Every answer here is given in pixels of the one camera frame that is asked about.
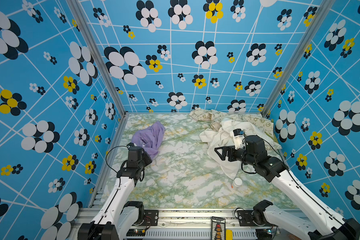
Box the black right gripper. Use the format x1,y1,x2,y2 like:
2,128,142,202
215,144,257,168

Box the purple cloth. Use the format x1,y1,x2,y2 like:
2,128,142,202
131,121,166,159

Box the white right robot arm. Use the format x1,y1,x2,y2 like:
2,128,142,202
215,135,360,240

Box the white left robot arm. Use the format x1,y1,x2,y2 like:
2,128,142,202
77,145,152,240

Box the plain cream white cloth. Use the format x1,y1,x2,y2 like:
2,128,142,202
199,115,282,180

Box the star patterned cream cloth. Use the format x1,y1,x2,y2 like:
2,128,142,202
189,109,274,136

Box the clear bottle white cap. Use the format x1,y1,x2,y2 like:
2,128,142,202
231,178,243,191

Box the black terminal strip board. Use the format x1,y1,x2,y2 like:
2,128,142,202
211,217,226,240

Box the yellow block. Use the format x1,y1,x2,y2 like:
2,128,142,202
225,230,233,240

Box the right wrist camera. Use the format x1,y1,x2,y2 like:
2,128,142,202
233,129,245,150

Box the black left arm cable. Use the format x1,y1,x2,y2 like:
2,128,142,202
104,145,130,175

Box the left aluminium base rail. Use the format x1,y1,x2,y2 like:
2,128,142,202
88,113,129,208

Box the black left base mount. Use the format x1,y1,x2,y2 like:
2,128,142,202
142,210,159,227

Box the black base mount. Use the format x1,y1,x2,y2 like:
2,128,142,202
234,208,257,227
142,210,159,227

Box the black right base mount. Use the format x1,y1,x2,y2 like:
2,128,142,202
234,208,257,227

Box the front aluminium frame rail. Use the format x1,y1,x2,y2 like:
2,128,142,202
68,207,289,240

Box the left aluminium corner post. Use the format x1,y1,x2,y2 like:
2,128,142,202
67,0,126,118

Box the aluminium corner post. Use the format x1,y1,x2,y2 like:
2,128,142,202
261,0,336,117
67,0,126,118

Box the right aluminium corner post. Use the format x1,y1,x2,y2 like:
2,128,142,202
261,0,336,117

